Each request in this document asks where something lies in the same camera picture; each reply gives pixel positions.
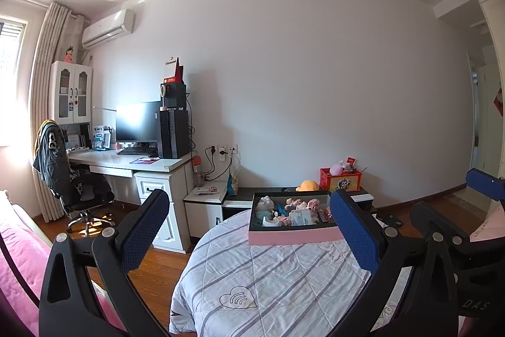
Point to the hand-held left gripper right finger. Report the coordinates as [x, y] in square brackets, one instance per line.
[353, 230]

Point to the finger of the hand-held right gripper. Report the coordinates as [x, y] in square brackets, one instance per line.
[483, 183]
[438, 220]

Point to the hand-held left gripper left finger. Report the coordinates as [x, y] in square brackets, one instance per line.
[146, 226]

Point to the pink and white block toy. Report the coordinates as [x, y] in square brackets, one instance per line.
[314, 205]

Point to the pink and black tray box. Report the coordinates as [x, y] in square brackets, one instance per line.
[292, 236]

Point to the pink doll figurine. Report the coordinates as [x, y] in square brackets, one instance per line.
[295, 204]

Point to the blue packet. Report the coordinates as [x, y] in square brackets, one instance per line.
[280, 208]

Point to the white cup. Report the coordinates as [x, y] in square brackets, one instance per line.
[270, 222]

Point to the teal round container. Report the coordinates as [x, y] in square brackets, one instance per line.
[257, 217]

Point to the white desk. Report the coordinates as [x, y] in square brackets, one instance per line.
[173, 202]

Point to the red storage box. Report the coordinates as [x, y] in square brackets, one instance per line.
[341, 181]

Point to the white door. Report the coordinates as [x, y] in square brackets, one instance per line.
[479, 123]

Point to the white side cabinet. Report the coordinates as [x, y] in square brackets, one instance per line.
[203, 206]

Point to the yellow octopus plush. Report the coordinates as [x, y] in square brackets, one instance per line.
[307, 185]

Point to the pink plush toy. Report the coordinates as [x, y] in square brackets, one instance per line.
[337, 167]

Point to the pink mouse pad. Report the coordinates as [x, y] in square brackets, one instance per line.
[144, 161]

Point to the black office chair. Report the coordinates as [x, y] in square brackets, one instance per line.
[86, 195]

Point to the small red card toy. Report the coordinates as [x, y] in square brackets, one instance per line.
[350, 163]

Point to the pink flat packet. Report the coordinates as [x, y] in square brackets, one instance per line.
[206, 189]

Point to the red-capped bottle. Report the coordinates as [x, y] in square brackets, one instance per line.
[198, 173]

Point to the black keyboard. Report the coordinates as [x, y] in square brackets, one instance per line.
[136, 151]

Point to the striped white quilt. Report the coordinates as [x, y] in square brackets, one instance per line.
[284, 281]

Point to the red door decoration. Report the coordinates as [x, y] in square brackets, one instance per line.
[498, 96]

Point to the black and white low cabinet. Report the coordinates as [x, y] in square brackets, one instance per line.
[236, 202]

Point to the black computer tower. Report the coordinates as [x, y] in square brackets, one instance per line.
[173, 133]

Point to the colourful snack bag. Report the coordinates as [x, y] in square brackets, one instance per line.
[233, 185]

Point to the blue desk organizer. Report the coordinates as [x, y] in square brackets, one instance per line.
[100, 137]

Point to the black computer monitor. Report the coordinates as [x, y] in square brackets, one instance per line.
[138, 122]

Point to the row of books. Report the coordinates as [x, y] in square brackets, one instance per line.
[77, 141]

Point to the dark jacket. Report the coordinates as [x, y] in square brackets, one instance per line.
[49, 151]

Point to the black speaker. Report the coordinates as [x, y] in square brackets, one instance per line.
[173, 95]

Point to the white glass-door cabinet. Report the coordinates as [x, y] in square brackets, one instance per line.
[71, 92]

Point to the red and black paper bag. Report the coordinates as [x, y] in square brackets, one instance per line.
[175, 72]

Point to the beige curtain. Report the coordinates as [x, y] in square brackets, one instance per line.
[49, 84]

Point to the small doll in pink dress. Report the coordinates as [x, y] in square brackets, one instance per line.
[70, 54]

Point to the white air conditioner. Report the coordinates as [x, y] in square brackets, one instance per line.
[106, 29]

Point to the window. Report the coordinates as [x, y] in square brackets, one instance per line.
[10, 52]

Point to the white wall sockets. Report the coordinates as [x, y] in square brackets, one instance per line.
[223, 151]

